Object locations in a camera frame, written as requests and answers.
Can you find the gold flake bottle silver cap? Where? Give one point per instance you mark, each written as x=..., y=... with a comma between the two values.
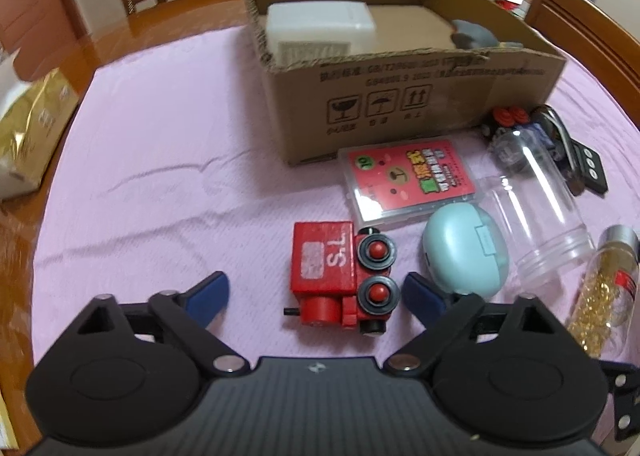
x=605, y=296

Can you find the blue toy car red wheels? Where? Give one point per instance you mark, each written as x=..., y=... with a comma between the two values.
x=507, y=116

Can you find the black remote key fob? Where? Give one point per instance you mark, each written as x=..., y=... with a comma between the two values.
x=587, y=161

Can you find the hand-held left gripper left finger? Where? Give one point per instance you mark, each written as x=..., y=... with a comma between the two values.
x=207, y=297

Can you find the red wooden toy train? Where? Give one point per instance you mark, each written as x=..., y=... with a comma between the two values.
x=320, y=261

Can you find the dark clear correction tape dispenser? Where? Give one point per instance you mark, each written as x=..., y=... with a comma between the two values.
x=552, y=123

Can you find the pink tablecloth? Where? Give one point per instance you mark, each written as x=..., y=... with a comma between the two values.
x=175, y=161

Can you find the white plastic box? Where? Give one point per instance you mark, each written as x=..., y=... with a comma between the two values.
x=315, y=26

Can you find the white paper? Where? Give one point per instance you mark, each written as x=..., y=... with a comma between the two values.
x=12, y=81

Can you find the clear case with pink cards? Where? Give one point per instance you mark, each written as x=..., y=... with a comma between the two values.
x=405, y=176

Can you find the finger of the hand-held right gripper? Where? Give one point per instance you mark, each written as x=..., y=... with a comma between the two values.
x=622, y=398

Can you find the gold foil bag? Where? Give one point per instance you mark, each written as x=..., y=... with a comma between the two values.
x=30, y=136

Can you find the mint green oval case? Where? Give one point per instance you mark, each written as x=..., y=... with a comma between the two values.
x=460, y=246

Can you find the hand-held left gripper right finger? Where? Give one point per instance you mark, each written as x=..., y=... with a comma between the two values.
x=425, y=300

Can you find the brown cardboard box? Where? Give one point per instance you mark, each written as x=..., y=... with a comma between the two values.
x=400, y=86

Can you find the grey toy figure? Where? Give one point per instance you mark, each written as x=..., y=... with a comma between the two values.
x=470, y=33

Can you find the clear plastic jar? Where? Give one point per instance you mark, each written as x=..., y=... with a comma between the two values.
x=540, y=206

